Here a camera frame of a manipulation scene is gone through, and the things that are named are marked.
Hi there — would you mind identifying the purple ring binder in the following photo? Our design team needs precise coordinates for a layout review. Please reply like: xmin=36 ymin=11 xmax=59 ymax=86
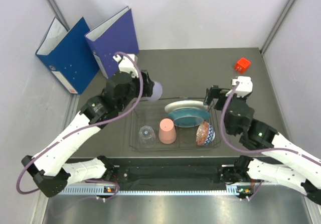
xmin=85 ymin=7 xmax=139 ymax=79

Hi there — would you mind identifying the pink plastic cup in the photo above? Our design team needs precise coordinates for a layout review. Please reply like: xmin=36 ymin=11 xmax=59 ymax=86
xmin=158 ymin=118 xmax=177 ymax=144

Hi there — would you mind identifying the blue ring binder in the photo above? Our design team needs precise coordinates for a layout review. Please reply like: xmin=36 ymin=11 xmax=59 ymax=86
xmin=35 ymin=18 xmax=99 ymax=94

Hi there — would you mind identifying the teal plate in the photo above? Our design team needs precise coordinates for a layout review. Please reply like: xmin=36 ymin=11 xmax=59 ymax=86
xmin=167 ymin=108 xmax=210 ymax=128

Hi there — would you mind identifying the lilac plastic cup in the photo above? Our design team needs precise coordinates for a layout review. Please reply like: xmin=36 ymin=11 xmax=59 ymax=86
xmin=145 ymin=81 xmax=163 ymax=102

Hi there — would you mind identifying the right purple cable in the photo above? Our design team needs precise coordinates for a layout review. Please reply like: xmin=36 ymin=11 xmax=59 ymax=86
xmin=220 ymin=80 xmax=321 ymax=167

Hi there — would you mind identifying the blue patterned bowl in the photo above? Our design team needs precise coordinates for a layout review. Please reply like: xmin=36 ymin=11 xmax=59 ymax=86
xmin=202 ymin=123 xmax=215 ymax=145

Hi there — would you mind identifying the red cube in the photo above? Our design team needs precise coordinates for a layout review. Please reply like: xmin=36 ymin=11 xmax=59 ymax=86
xmin=234 ymin=57 xmax=251 ymax=74

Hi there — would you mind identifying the white plate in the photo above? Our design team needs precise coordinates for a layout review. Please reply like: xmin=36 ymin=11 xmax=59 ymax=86
xmin=165 ymin=100 xmax=208 ymax=113

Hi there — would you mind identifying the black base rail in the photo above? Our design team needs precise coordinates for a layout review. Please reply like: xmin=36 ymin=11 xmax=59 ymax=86
xmin=85 ymin=156 xmax=296 ymax=184

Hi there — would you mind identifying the grey cable duct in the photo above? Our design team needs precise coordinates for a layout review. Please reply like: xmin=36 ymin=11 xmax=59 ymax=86
xmin=59 ymin=185 xmax=254 ymax=196

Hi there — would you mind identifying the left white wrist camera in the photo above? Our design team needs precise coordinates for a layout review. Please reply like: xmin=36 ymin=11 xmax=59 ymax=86
xmin=113 ymin=54 xmax=138 ymax=78

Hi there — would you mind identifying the red patterned bowl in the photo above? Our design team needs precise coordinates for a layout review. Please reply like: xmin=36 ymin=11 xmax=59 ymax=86
xmin=196 ymin=122 xmax=209 ymax=146

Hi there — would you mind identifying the clear drinking glass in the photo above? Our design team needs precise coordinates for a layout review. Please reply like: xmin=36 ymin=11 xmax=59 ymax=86
xmin=138 ymin=126 xmax=156 ymax=148

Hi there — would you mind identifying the black wire dish rack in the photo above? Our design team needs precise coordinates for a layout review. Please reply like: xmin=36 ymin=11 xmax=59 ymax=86
xmin=129 ymin=97 xmax=221 ymax=151

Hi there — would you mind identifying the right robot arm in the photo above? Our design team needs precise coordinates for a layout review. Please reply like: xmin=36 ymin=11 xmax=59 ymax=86
xmin=204 ymin=83 xmax=320 ymax=204

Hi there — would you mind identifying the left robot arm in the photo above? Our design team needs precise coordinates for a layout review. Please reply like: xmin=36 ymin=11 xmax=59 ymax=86
xmin=22 ymin=71 xmax=163 ymax=197

